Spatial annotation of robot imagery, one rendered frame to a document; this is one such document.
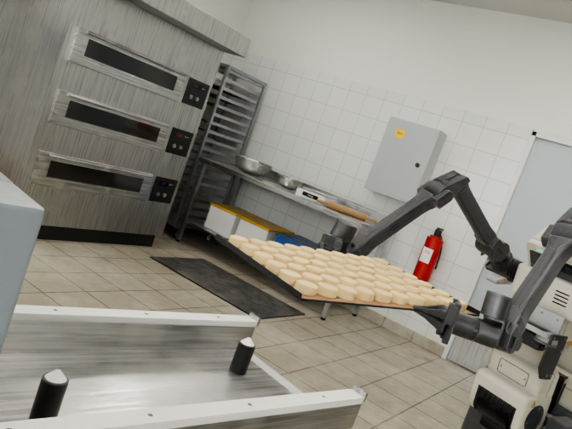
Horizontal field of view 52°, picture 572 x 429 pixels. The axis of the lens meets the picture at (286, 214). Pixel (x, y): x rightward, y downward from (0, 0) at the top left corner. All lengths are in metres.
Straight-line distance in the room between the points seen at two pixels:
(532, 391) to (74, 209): 3.49
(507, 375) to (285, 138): 4.37
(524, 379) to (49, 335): 1.72
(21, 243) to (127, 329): 0.71
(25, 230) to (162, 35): 4.50
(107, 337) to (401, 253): 4.62
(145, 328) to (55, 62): 3.40
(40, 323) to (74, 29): 3.51
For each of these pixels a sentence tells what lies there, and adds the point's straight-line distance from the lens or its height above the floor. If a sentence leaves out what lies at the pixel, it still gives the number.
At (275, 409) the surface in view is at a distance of 0.87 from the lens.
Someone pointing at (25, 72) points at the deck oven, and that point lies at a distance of 4.56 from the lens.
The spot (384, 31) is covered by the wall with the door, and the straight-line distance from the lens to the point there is 6.02.
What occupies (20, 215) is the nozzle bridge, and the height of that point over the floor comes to 1.17.
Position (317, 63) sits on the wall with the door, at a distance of 6.25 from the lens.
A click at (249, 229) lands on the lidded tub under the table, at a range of 5.53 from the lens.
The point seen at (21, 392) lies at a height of 0.84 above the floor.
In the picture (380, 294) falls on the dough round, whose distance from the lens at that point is 1.38.
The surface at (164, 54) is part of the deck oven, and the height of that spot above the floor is 1.62.
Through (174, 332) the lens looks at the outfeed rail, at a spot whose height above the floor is 0.87.
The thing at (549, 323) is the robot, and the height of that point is 0.99.
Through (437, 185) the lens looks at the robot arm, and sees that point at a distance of 2.01.
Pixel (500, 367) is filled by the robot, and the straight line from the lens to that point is 2.34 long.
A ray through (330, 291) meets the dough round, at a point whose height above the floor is 1.00.
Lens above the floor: 1.25
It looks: 6 degrees down
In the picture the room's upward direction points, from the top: 20 degrees clockwise
